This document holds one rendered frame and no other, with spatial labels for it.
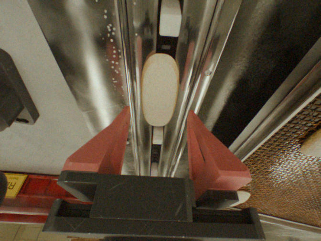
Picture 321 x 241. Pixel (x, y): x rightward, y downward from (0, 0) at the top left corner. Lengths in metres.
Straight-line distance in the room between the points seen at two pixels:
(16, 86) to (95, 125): 0.10
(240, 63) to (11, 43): 0.24
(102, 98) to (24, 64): 0.11
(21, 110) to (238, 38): 0.27
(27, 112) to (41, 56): 0.10
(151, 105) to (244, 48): 0.11
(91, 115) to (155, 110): 0.07
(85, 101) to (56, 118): 0.13
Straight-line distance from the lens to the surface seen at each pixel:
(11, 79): 0.25
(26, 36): 0.22
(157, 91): 0.15
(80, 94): 0.18
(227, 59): 0.19
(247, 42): 0.19
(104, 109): 0.18
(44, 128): 0.35
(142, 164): 0.33
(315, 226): 0.53
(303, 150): 0.21
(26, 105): 0.28
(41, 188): 0.58
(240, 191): 0.32
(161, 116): 0.18
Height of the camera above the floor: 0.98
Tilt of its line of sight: 38 degrees down
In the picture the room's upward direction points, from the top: 178 degrees counter-clockwise
